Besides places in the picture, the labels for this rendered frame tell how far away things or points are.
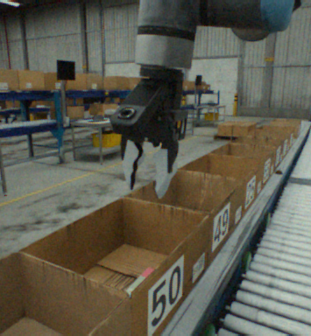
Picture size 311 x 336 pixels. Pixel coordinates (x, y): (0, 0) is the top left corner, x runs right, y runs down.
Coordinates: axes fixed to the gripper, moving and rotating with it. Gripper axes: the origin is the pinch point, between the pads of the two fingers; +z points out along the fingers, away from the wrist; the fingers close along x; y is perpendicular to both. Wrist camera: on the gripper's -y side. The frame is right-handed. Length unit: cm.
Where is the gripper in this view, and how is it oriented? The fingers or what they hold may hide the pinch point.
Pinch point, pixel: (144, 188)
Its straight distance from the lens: 53.6
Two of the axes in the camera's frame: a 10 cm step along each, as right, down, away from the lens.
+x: -8.8, -2.5, 4.2
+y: 4.7, -2.5, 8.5
